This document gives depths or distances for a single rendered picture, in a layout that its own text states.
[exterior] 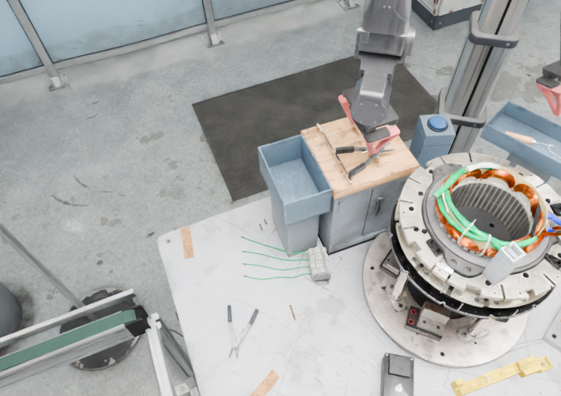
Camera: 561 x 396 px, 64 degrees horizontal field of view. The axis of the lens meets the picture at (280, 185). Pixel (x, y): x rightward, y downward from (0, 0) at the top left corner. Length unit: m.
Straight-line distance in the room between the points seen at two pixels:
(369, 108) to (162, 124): 2.02
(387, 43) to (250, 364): 0.73
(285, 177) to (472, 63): 0.54
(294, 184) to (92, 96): 2.08
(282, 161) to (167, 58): 2.09
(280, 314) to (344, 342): 0.16
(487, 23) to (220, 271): 0.87
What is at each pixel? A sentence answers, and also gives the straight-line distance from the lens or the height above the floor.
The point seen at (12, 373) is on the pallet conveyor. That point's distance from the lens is 1.29.
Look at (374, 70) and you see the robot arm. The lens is 0.73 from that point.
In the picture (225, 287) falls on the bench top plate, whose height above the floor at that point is 0.78.
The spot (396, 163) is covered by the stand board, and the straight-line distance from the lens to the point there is 1.00.
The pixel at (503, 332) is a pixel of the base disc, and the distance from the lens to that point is 1.18.
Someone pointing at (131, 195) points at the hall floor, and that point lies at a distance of 2.37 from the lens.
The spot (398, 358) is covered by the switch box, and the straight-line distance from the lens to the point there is 1.05.
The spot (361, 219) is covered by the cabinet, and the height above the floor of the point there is 0.90.
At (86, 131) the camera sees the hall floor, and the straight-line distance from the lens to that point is 2.76.
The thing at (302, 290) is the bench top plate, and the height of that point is 0.78.
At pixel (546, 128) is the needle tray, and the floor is 1.04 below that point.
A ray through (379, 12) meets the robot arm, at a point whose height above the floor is 1.47.
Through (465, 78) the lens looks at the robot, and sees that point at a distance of 1.27.
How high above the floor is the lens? 1.83
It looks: 54 degrees down
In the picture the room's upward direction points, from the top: 3 degrees counter-clockwise
